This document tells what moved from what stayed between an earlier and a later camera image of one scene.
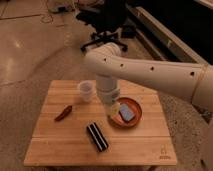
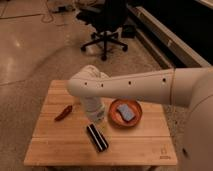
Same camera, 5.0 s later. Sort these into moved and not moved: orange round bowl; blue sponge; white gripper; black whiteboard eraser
Moved: white gripper
Not moved: black whiteboard eraser; blue sponge; orange round bowl
